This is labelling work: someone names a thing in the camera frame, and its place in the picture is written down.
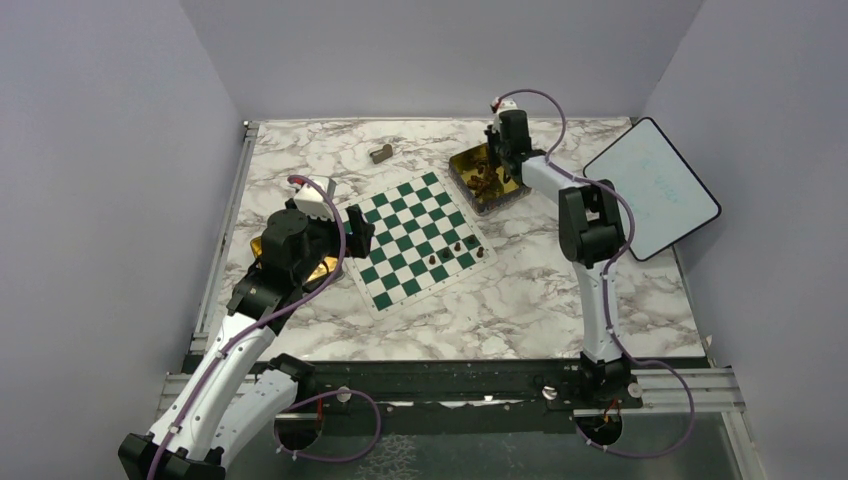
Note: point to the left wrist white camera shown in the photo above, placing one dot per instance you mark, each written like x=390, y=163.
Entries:
x=309, y=201

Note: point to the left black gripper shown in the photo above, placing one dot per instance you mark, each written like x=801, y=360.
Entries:
x=358, y=242

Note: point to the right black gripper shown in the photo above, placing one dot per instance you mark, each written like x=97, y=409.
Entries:
x=493, y=134

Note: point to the gold tin with white pieces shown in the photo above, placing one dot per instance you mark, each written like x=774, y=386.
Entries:
x=327, y=265

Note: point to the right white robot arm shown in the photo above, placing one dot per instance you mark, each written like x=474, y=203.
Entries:
x=591, y=236

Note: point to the small grey tan clip device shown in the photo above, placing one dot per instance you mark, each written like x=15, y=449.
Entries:
x=381, y=154

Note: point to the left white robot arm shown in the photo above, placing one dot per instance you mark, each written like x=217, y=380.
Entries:
x=209, y=422

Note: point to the black metal base frame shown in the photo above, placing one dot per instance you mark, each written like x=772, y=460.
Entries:
x=335, y=398

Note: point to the green white chess board mat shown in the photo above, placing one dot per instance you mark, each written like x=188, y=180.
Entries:
x=415, y=218

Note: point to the small whiteboard tablet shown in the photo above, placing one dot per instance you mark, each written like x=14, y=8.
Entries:
x=667, y=198

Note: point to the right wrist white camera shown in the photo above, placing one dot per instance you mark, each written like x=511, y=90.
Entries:
x=499, y=105

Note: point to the gold tin with dark pieces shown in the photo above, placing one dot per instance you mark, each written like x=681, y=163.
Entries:
x=486, y=188

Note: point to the wrist white camera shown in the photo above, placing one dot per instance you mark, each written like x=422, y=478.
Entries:
x=309, y=201
x=499, y=105

